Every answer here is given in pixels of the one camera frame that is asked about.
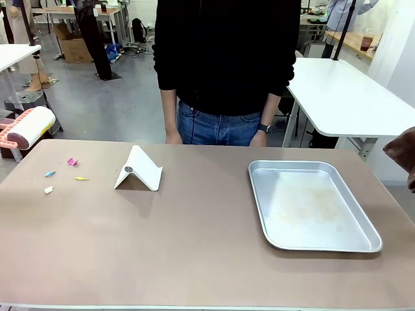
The person's left hand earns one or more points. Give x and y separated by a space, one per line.
259 140

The person's right hand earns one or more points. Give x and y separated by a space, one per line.
173 137

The pink and white lint roller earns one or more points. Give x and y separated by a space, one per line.
32 123

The brown towel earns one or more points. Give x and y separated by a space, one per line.
403 152

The person's left forearm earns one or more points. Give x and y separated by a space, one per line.
270 107

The person's right forearm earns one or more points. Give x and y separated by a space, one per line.
168 110

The black wristwatch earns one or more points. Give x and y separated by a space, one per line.
265 128

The blue jeans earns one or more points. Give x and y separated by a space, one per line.
220 129

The white folded roller stand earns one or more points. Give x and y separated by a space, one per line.
142 168

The silver metal tray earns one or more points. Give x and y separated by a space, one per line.
308 207

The black sweater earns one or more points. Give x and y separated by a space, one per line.
227 48

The yellow paper scrap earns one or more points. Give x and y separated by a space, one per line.
81 178

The blue bag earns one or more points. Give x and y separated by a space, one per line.
113 53

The pink paper scrap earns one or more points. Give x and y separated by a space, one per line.
72 162

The black backpack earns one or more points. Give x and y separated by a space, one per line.
138 30

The bystander in black trousers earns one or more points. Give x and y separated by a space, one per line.
94 39

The blue paper scrap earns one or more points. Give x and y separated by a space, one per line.
50 174

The cardboard box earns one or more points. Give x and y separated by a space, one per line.
76 48

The white paper scrap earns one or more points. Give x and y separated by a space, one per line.
49 190

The wooden workbench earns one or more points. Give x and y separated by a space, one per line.
353 40

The black stand pole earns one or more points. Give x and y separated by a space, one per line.
343 29

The plastic cup with brown drink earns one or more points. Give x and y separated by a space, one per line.
366 43

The bystander in light blue shirt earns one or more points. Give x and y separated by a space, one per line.
337 13

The grey step stool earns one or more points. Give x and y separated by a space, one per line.
29 97

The dark brown bag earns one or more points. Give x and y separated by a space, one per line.
8 153

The wooden desk with white legs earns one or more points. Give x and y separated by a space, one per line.
65 9

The black tripod pole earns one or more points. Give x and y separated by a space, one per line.
29 29

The small white table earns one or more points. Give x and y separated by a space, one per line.
13 53

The bystander in beige clothes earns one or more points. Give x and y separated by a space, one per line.
16 29

